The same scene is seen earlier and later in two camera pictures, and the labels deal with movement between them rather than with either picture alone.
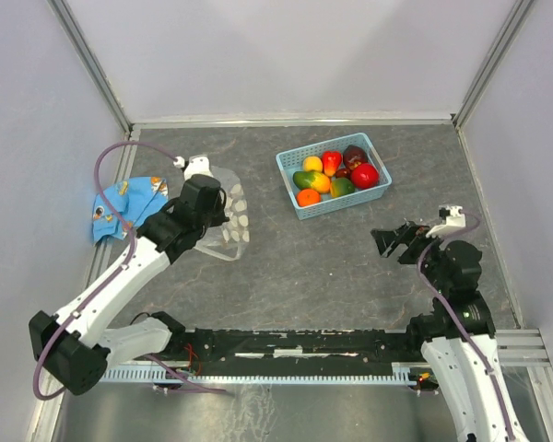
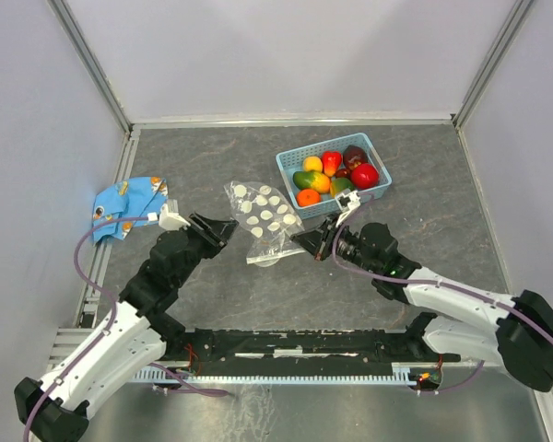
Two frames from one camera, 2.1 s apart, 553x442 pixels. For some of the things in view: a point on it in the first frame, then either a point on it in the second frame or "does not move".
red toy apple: x=364 y=176 does not move
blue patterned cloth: x=123 y=207 does not move
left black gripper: x=220 y=216 -> x=216 y=233
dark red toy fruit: x=354 y=156 does not move
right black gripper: x=385 y=238 -> x=318 y=240
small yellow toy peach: x=312 y=163 does not move
